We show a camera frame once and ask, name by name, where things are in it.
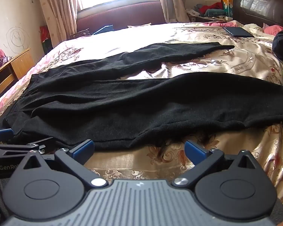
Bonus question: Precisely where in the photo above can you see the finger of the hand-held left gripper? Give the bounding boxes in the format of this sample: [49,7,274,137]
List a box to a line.
[0,128,15,144]
[0,137,53,157]

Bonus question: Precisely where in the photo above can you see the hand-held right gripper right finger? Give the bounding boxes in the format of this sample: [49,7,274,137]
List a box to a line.
[172,140,257,187]

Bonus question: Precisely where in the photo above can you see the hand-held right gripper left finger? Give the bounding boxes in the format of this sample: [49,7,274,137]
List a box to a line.
[22,139,108,188]

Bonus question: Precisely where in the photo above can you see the black pants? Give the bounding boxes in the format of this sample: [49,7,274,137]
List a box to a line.
[0,42,283,150]

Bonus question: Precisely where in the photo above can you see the pink floral bed sheet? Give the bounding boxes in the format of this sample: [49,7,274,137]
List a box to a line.
[0,40,62,123]

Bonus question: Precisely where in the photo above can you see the wooden side cabinet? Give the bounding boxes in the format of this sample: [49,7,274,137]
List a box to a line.
[0,48,36,104]

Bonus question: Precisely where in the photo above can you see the floral satin bedspread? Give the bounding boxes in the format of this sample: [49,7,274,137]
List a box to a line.
[0,22,283,208]

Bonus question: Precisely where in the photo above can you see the red bag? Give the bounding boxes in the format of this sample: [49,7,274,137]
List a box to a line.
[39,26,52,50]

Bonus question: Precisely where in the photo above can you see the dark brown box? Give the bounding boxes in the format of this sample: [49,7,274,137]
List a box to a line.
[69,28,91,40]

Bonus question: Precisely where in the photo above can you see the nightstand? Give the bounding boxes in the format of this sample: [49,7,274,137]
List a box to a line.
[191,15,234,24]

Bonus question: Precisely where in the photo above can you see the beige patterned curtain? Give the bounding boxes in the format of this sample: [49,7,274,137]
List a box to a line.
[35,0,84,50]
[157,0,190,24]

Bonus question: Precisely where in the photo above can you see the white plastic bag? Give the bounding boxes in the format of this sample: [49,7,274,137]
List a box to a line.
[186,8,199,21]

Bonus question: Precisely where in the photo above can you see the maroon padded bench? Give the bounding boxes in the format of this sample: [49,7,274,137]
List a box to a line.
[76,1,168,32]

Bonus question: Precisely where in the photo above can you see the red cloth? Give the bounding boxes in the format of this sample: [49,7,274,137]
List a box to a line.
[204,2,224,13]

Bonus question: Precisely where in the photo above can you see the pink pillow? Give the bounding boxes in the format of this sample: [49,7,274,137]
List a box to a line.
[263,23,283,36]

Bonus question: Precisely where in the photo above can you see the yellow and teal package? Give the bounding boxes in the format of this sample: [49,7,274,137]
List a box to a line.
[220,0,234,17]

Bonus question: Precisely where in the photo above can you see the dark wooden headboard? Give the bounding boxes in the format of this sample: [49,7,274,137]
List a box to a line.
[233,0,283,29]

